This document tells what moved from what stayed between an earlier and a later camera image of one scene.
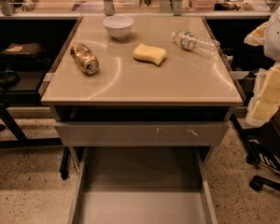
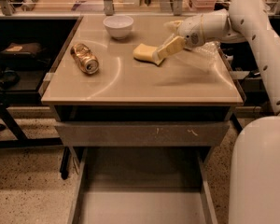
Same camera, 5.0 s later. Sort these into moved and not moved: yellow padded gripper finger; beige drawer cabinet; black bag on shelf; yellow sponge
Moved: yellow padded gripper finger
Not moved: yellow sponge; black bag on shelf; beige drawer cabinet
